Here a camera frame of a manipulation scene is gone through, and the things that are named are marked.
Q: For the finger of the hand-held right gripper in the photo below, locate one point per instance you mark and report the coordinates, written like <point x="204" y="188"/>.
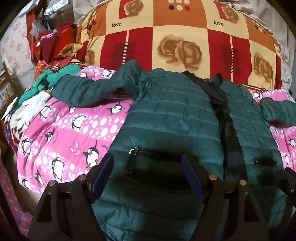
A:
<point x="285" y="180"/>

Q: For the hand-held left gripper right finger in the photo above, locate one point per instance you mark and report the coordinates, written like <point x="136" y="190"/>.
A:
<point x="193" y="178"/>

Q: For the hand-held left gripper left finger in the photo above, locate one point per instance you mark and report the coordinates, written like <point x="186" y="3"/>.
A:
<point x="104" y="176"/>

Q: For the green quilted jacket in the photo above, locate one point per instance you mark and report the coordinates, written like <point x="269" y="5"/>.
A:
<point x="173" y="111"/>

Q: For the pile of red clothes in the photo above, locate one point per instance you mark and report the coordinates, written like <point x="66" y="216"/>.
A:
<point x="64" y="37"/>

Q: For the pink penguin blanket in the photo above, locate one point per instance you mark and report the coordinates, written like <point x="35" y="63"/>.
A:
<point x="69" y="129"/>

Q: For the pink floral sheet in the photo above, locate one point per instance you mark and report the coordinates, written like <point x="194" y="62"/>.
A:
<point x="11" y="197"/>

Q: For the white printed cloth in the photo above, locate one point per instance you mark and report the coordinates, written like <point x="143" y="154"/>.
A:
<point x="30" y="109"/>

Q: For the teal green garment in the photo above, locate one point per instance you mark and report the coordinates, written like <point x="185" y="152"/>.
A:
<point x="46" y="76"/>

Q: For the checkered rose print quilt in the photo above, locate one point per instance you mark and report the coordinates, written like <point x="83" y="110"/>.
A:
<point x="180" y="27"/>

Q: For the clear plastic bag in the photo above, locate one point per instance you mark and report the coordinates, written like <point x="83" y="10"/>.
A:
<point x="52" y="7"/>
<point x="37" y="26"/>

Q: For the metal pot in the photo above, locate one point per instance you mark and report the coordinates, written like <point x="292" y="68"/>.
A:
<point x="62" y="16"/>

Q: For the grey beige sheet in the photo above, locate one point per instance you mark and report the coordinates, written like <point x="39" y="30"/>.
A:
<point x="272" y="14"/>

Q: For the wooden frame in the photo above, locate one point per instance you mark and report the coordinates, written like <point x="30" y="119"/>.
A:
<point x="7" y="78"/>

